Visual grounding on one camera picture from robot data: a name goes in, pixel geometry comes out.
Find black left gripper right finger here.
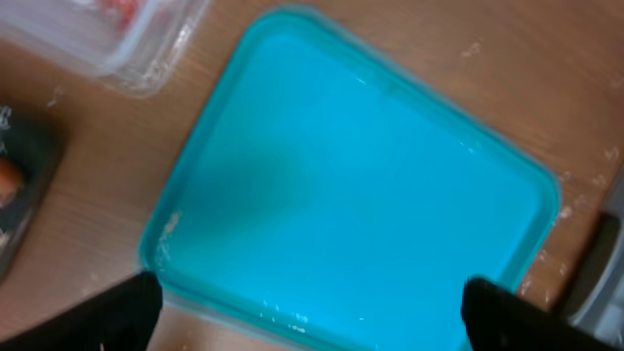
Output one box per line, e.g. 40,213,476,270
461,277,615,351

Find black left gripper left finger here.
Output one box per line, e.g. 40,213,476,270
1,271,163,351

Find orange sausage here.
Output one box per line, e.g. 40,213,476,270
0,157,25,209

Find black waste tray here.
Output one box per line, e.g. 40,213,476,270
1,104,64,279

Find grey plastic dish rack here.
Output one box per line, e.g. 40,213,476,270
563,173,623,350

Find teal plastic tray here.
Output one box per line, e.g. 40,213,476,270
139,6,561,350

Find clear plastic bin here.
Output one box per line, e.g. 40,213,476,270
1,0,210,97

